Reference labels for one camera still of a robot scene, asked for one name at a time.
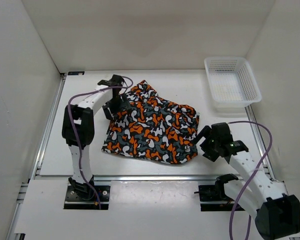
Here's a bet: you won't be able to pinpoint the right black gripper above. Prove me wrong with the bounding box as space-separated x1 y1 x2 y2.
189 125 220 162

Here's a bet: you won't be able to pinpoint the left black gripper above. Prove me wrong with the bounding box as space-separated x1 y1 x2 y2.
102 93 131 121

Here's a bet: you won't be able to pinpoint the orange camouflage shorts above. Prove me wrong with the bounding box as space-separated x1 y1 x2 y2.
101 80 200 165

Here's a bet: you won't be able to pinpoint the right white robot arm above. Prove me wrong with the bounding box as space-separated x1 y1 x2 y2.
193 122 300 240

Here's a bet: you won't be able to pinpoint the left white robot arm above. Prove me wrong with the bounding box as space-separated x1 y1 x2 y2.
61 74 133 200

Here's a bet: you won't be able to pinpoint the white plastic basket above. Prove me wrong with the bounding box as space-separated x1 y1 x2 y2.
204 56 262 109

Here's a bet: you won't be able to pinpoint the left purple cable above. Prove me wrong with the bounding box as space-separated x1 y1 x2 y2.
67 76 135 210

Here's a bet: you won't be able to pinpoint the aluminium right side rail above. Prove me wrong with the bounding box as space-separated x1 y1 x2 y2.
245 105 276 181

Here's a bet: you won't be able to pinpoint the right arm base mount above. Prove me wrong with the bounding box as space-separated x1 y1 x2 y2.
194 185 235 212

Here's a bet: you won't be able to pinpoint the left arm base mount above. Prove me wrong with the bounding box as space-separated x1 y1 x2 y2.
63 184 111 211

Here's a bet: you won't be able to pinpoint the aluminium front rail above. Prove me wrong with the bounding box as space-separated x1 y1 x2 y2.
34 174 276 182

